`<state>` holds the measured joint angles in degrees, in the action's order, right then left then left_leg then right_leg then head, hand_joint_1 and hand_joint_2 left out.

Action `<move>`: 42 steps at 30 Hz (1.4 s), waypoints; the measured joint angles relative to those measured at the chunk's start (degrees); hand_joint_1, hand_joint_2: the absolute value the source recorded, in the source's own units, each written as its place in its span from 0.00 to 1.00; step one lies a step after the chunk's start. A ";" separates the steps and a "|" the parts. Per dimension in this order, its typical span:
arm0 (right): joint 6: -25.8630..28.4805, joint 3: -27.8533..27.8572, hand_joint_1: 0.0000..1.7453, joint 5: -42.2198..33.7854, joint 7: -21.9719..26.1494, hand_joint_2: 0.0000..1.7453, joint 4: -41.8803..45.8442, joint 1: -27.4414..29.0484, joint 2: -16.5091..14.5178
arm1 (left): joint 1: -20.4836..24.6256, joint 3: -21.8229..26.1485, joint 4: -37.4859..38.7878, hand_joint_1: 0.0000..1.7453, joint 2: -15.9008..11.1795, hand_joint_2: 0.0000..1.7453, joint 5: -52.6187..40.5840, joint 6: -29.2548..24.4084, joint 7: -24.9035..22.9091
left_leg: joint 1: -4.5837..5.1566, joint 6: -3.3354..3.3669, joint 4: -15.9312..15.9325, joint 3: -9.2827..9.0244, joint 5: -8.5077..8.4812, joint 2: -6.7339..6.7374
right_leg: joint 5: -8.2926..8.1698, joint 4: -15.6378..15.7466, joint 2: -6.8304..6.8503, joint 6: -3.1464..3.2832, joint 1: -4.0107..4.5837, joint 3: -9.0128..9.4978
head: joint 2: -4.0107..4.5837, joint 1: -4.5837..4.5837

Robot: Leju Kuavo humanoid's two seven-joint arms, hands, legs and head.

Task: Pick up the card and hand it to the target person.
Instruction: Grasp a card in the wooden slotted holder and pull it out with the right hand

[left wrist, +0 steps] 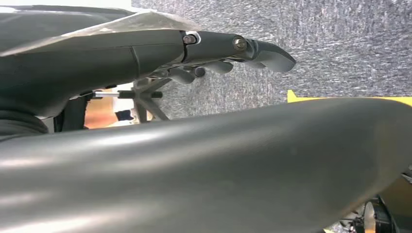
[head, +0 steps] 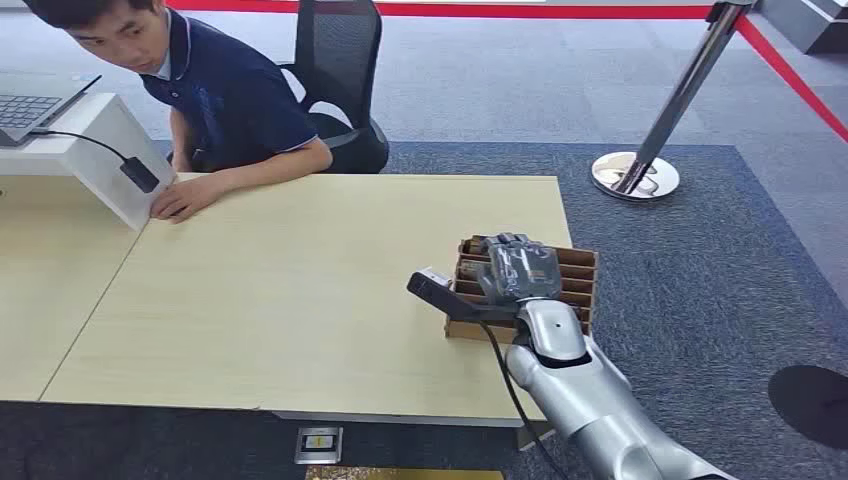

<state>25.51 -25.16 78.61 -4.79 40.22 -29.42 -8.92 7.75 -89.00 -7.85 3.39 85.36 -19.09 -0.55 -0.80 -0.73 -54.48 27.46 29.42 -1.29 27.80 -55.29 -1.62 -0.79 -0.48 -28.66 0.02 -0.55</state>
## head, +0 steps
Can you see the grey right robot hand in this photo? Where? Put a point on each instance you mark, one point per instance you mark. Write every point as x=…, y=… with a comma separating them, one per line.
x=520, y=268

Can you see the person's left hand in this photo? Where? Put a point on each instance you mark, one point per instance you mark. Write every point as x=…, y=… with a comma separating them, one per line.
x=179, y=199

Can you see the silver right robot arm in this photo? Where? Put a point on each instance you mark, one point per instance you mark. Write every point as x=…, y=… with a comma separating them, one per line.
x=590, y=391

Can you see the brown slotted card holder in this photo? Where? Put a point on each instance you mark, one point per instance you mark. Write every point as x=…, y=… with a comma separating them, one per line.
x=576, y=278

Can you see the person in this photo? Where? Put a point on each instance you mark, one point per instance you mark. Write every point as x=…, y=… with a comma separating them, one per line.
x=218, y=99

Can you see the white desk riser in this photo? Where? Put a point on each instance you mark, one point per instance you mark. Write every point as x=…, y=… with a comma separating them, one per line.
x=93, y=156

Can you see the light wood desk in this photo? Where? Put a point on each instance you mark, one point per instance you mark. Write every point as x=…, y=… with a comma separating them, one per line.
x=285, y=298

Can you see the grey laptop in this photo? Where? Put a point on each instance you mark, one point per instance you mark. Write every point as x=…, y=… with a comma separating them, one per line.
x=30, y=109

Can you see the black office chair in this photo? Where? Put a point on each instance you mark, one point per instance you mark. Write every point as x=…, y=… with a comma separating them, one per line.
x=341, y=79

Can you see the gold floor plate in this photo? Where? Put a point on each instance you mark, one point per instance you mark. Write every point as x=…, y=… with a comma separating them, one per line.
x=404, y=474

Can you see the red barrier belt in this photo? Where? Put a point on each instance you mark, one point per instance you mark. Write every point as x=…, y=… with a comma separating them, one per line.
x=596, y=20

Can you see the silver floor socket box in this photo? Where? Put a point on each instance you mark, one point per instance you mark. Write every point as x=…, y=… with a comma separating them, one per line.
x=318, y=445

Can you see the black round base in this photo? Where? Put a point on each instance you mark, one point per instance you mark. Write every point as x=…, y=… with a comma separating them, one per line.
x=811, y=404

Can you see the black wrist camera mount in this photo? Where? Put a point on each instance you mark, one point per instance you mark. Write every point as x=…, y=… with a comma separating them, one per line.
x=444, y=291

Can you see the chrome stanchion post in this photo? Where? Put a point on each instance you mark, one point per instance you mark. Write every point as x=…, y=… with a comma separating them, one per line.
x=662, y=112

